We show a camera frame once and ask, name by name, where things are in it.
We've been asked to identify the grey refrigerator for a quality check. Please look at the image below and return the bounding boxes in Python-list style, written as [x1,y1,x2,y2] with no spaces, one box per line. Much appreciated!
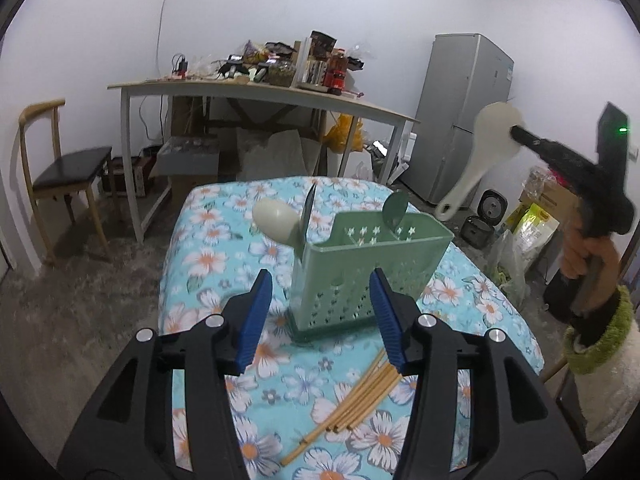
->
[402,33,516,211]

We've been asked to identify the beige plastic ladle spoon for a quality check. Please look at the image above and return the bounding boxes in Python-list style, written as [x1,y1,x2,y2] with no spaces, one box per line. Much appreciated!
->
[251,198,307,263]

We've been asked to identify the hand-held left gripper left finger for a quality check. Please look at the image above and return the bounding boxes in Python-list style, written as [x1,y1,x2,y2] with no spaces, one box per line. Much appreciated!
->
[56,269,274,480]

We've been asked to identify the person's right forearm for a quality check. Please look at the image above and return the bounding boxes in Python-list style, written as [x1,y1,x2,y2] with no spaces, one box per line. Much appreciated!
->
[562,285,640,461]

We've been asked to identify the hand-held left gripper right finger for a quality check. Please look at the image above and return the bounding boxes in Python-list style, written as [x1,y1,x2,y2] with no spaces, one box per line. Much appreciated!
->
[369,267,587,480]

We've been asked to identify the bundle of bamboo chopsticks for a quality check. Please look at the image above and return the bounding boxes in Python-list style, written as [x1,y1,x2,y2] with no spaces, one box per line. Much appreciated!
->
[280,347,406,467]

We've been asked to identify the green plastic utensil holder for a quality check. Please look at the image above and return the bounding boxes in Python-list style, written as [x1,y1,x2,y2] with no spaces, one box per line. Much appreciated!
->
[287,208,455,345]

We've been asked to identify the black pot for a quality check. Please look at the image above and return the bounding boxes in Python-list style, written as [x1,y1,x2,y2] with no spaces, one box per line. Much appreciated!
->
[460,215,496,249]

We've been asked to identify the steel knife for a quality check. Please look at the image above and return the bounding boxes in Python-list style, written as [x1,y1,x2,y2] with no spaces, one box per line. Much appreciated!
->
[299,182,319,252]

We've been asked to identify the wooden chair with black seat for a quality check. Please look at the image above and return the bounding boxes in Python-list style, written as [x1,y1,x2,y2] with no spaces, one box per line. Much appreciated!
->
[19,99,115,266]

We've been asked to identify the blue floral blanket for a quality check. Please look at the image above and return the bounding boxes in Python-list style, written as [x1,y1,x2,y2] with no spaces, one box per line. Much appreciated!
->
[159,176,545,480]

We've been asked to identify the white plastic sheet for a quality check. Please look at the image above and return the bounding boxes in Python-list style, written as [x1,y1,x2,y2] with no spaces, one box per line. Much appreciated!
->
[235,127,322,182]

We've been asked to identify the brown wooden crate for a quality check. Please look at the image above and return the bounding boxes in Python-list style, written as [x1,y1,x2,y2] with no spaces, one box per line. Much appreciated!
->
[106,155,153,196]

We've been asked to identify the grey metal-legged desk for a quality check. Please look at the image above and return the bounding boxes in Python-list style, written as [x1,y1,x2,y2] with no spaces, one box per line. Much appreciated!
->
[106,77,422,243]

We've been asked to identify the person's right hand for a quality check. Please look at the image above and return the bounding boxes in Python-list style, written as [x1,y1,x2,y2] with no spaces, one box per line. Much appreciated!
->
[560,231,624,302]

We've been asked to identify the yellow plastic bag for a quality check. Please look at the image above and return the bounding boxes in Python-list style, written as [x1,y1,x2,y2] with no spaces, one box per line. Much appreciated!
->
[325,112,366,154]

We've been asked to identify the thin wall cable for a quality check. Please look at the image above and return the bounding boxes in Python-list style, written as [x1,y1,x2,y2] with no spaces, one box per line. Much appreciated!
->
[150,0,182,83]

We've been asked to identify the clear plastic bag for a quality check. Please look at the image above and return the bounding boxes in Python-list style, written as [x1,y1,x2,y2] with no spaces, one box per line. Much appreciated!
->
[487,230,529,307]

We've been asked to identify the pile of desk clutter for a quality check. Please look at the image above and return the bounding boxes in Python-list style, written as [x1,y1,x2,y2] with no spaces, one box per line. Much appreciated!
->
[160,30,366,97]

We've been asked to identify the beige plastic rice paddle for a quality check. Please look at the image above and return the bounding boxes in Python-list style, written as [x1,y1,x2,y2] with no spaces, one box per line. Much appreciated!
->
[434,101,526,222]

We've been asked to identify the open cardboard box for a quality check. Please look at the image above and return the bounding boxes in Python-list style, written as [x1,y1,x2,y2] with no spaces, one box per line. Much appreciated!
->
[520,170,582,222]

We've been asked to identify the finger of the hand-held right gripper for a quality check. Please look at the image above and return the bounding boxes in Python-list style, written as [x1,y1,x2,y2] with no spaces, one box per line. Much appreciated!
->
[510,125,602,182]

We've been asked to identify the red drink bottles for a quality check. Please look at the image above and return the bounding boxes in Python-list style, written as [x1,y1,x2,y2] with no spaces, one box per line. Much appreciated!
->
[324,49,352,94]

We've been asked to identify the yellow-green sack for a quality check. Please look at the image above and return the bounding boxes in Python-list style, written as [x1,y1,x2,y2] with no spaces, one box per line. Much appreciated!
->
[515,202,561,262]

